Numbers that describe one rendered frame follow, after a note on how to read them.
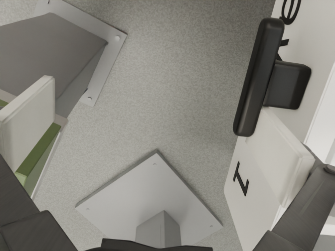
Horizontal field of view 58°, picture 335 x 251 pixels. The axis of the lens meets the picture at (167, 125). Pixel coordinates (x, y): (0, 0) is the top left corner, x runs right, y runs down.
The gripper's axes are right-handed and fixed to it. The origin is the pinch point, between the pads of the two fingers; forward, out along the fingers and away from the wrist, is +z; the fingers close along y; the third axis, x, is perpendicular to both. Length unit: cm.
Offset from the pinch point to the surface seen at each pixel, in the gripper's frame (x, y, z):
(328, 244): -35, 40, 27
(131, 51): -15, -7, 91
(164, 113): -37, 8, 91
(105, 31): -9, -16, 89
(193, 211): -80, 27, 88
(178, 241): -87, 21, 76
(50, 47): -9, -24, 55
